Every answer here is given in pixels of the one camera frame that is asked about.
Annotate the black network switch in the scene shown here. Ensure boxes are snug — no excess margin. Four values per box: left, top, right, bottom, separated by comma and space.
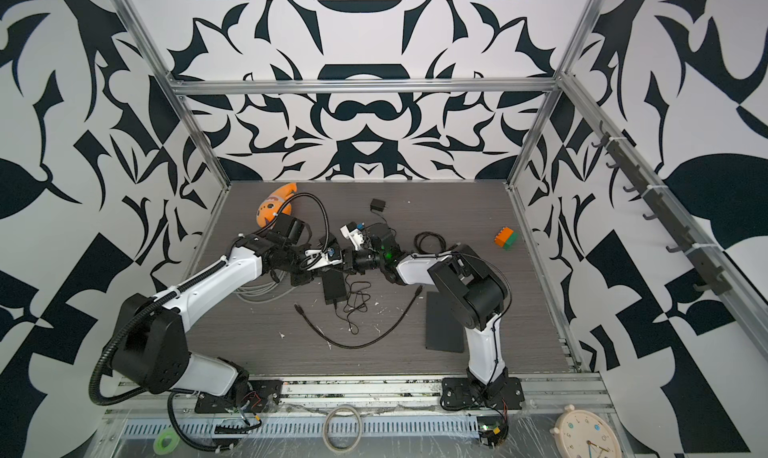
321, 269, 348, 306

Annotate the white analog clock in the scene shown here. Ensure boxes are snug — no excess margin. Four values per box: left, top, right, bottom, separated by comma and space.
550, 404, 623, 458

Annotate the green tape roll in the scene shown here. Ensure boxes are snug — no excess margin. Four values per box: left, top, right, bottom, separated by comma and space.
153, 428, 181, 456

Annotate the black power adapter with cable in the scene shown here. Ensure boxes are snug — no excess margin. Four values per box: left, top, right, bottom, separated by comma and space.
334, 275, 372, 335

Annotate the coiled black ethernet cable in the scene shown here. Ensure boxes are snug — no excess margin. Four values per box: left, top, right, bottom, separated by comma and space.
413, 230, 448, 255

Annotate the black power adapter far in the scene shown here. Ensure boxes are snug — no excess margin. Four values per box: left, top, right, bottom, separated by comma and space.
369, 198, 386, 213

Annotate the beige cable ring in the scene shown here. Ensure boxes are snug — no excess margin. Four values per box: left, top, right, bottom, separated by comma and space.
322, 403, 365, 454

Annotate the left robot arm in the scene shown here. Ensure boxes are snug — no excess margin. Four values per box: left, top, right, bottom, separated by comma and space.
88, 214, 307, 406

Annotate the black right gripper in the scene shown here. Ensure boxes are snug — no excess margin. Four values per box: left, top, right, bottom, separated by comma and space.
335, 248, 389, 276

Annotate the loose black cable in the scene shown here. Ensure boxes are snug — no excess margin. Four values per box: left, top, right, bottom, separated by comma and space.
292, 285, 424, 350

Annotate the grey ethernet cable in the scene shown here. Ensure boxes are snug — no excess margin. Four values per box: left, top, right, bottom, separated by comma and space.
233, 277, 295, 304

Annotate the orange plush toy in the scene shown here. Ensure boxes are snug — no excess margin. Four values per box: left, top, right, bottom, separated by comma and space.
257, 182, 298, 227

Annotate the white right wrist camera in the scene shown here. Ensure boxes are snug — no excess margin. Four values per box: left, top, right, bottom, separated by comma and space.
340, 221, 366, 251

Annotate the orange and green toy brick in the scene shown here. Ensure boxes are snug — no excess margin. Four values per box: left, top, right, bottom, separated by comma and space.
494, 226, 518, 249

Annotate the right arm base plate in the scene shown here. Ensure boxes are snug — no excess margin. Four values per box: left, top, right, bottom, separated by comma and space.
439, 374, 525, 411

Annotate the black flat rectangular box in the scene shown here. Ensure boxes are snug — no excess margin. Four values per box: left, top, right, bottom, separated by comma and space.
425, 291, 465, 353

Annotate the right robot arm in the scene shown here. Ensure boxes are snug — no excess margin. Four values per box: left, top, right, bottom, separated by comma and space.
340, 222, 509, 386

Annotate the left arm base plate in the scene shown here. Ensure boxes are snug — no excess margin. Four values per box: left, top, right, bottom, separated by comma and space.
194, 379, 283, 414

